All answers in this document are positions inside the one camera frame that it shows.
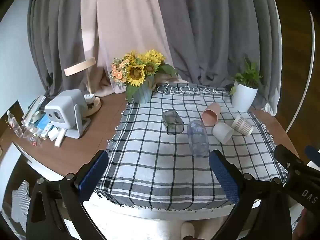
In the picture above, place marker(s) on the stack of books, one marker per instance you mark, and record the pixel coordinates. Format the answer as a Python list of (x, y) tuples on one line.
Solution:
[(33, 108)]

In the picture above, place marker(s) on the white curved pole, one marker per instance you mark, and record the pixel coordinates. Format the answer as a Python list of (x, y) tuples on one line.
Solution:
[(311, 62)]

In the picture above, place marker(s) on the pink cup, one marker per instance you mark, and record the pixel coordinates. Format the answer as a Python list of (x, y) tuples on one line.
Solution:
[(212, 112)]

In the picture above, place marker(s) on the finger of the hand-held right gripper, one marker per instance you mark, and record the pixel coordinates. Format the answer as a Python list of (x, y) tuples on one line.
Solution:
[(313, 155), (287, 158)]

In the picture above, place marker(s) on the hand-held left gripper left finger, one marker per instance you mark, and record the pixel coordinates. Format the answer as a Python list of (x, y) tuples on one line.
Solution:
[(93, 177)]

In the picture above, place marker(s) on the sunflower bouquet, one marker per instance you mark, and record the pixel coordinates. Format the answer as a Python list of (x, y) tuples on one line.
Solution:
[(136, 70)]

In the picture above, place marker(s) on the white plant pot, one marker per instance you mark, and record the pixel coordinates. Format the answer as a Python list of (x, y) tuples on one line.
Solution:
[(243, 97)]

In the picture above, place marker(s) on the dark square glass cup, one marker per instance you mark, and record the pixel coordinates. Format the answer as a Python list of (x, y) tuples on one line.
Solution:
[(173, 122)]

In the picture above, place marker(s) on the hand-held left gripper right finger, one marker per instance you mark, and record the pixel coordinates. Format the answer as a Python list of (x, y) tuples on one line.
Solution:
[(225, 177)]

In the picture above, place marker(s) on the white projector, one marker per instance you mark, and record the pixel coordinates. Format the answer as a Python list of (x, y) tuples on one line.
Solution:
[(66, 107)]

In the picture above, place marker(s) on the grey curtain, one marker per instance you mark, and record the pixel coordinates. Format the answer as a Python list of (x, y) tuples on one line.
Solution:
[(220, 30), (55, 37)]

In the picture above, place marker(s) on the white remote control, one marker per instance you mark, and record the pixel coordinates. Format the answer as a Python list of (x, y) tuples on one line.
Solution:
[(60, 137)]

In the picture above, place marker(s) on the plain white cup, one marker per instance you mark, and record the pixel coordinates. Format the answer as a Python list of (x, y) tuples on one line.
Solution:
[(222, 133)]

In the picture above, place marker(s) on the grey checked cloth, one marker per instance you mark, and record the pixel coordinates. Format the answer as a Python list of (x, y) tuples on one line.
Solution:
[(21, 202)]

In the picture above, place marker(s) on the clear bluish plastic cup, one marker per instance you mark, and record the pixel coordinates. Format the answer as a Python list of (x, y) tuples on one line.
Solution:
[(198, 140)]

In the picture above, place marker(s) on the teal ribbed vase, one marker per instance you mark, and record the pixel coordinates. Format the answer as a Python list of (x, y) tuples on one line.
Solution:
[(143, 93)]

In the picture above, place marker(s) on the checked tablecloth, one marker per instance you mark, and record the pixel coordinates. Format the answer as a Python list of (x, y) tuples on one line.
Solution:
[(160, 160)]

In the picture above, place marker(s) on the clear plastic bottle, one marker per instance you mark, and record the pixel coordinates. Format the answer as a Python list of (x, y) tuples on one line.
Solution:
[(13, 123)]

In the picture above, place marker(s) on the blue box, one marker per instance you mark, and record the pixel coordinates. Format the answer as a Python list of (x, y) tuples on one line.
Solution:
[(42, 122)]

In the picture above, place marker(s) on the pink curtain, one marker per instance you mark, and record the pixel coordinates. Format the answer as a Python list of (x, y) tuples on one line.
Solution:
[(125, 25)]

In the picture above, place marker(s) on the white patterned cup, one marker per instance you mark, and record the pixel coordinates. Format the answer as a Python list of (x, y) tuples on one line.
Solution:
[(242, 125)]

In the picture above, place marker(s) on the green potted plant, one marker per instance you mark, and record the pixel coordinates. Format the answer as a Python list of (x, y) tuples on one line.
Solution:
[(247, 75)]

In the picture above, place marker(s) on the white desk lamp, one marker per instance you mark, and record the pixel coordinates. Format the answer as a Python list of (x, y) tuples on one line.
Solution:
[(80, 66)]

